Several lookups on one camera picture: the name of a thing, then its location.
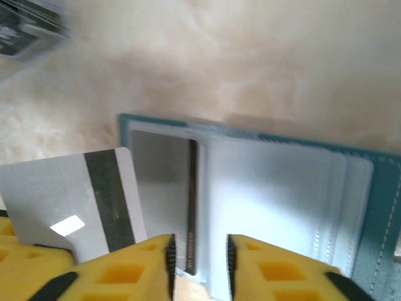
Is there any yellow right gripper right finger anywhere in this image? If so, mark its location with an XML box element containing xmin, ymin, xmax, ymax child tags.
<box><xmin>226</xmin><ymin>233</ymin><xmax>376</xmax><ymax>301</ymax></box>

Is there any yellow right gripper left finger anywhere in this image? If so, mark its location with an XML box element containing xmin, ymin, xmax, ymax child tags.
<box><xmin>39</xmin><ymin>233</ymin><xmax>176</xmax><ymax>301</ymax></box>

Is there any silver magnetic stripe card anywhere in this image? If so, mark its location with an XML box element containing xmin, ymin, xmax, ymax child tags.
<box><xmin>0</xmin><ymin>146</ymin><xmax>148</xmax><ymax>266</ymax></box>
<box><xmin>130</xmin><ymin>129</ymin><xmax>199</xmax><ymax>277</ymax></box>

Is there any teal card holder wallet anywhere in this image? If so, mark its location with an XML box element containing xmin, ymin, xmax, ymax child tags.
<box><xmin>118</xmin><ymin>112</ymin><xmax>401</xmax><ymax>301</ymax></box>

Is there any clear acrylic card stand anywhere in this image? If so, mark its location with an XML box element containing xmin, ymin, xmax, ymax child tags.
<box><xmin>0</xmin><ymin>0</ymin><xmax>72</xmax><ymax>63</ymax></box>

